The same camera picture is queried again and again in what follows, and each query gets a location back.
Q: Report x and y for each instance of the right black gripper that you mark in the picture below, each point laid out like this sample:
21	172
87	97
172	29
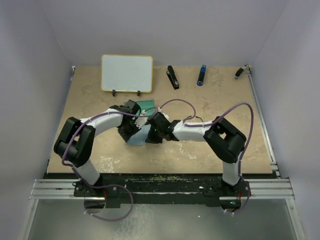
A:
152	138

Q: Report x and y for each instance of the light blue cleaning cloth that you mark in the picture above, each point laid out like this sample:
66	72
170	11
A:
139	138

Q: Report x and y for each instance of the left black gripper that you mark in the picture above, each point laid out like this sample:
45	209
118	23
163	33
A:
126	136

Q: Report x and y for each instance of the black stapler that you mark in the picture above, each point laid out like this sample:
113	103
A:
172	77

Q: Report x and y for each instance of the blue stapler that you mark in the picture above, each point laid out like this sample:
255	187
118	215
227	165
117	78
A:
201	76

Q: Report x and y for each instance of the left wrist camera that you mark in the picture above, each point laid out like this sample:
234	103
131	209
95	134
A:
142	119

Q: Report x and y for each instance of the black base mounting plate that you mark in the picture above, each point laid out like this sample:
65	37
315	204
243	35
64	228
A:
114	189

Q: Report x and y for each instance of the green lined glasses case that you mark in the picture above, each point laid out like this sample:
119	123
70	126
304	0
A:
141	107

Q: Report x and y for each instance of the aluminium rail frame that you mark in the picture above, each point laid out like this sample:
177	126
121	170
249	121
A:
55	213

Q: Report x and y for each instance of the black handled tool at corner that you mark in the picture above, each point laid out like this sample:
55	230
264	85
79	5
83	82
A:
243	69

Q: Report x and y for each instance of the small whiteboard yellow frame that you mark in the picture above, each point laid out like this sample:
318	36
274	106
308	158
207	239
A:
126	73

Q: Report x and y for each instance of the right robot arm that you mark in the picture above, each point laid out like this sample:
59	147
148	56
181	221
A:
225	140

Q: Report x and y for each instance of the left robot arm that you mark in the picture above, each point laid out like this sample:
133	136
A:
75	142

